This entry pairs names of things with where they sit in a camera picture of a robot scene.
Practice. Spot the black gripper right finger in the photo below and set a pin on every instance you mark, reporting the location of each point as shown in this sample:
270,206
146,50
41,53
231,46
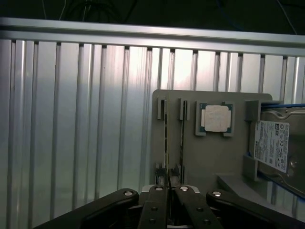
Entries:
190,205

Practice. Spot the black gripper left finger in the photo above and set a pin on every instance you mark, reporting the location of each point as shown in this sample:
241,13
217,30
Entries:
112,207

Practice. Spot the grey printed parts rack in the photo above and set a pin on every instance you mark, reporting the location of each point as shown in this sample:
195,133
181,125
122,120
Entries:
214,155

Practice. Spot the CPU with silver lid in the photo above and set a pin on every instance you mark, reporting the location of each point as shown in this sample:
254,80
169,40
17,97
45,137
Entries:
215,118

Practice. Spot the silver hard disk white label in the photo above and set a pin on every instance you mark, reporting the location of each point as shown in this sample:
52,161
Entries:
271,143

